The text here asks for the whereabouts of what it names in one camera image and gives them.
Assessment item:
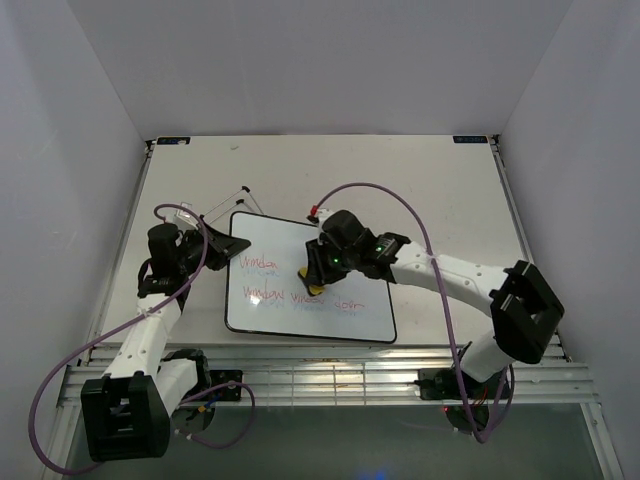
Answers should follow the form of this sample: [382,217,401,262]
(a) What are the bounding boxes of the blue label sticker right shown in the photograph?
[452,135,488,144]

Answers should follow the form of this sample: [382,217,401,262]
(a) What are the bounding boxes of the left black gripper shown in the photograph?
[178,222,251,275]

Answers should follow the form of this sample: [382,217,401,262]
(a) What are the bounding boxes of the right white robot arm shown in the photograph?
[299,208,565,397]

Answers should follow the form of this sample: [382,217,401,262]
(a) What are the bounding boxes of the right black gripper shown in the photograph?
[305,237,358,288]

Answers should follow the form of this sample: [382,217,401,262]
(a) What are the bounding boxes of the purple cable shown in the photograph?
[312,182,516,445]
[28,202,257,474]

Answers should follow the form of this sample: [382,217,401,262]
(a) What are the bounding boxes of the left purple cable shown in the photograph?
[28,202,257,474]

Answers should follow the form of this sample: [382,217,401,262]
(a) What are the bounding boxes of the blue label sticker left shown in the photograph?
[155,136,191,146]

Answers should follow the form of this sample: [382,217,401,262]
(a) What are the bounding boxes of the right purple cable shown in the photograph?
[312,182,516,445]

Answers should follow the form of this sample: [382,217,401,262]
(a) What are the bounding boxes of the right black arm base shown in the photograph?
[413,367,512,401]

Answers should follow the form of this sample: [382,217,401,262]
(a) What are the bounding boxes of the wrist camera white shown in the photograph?
[168,202,199,231]
[307,205,335,236]

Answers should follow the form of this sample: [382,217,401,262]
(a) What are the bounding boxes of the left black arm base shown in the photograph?
[182,369,244,403]

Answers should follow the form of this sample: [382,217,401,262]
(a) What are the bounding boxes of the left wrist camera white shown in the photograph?
[168,202,199,231]

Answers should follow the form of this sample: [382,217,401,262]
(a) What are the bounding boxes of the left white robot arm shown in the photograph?
[81,222,251,463]

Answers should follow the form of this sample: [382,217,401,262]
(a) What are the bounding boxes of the yellow whiteboard eraser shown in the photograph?
[297,267,325,297]

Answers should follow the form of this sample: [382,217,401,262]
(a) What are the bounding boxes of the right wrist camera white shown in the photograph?
[307,205,335,236]

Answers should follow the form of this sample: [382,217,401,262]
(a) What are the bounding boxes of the black wire whiteboard stand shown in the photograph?
[200,185,264,224]

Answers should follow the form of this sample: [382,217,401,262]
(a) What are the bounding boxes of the aluminium rail frame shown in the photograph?
[39,134,626,480]

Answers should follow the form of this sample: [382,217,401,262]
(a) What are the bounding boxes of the white dry-erase whiteboard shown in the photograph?
[223,211,399,345]

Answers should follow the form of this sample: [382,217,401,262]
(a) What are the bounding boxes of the blue label sticker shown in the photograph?
[452,135,488,144]
[155,136,191,146]

